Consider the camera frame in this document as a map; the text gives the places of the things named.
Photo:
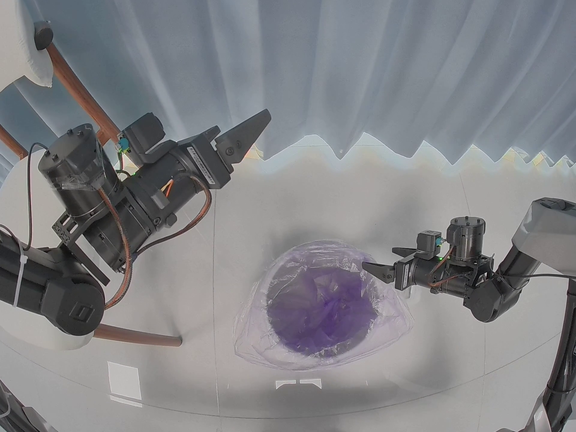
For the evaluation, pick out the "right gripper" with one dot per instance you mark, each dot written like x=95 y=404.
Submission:
x=420 y=273

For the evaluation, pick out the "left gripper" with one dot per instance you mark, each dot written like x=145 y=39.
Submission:
x=180 y=173

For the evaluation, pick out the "purple plastic bag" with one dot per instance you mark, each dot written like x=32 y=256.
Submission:
x=315 y=304

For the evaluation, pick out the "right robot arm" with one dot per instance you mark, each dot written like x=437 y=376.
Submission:
x=495 y=299

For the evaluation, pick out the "pale blue curtain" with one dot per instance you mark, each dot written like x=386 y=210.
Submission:
x=360 y=38

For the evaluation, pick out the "white cushioned wooden chair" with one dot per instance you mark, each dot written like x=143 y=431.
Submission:
x=15 y=34

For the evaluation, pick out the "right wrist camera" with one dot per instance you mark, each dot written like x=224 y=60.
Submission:
x=427 y=241

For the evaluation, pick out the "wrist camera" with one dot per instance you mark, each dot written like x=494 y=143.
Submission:
x=427 y=241
x=144 y=131

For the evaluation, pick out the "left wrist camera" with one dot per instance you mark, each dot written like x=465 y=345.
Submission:
x=144 y=131

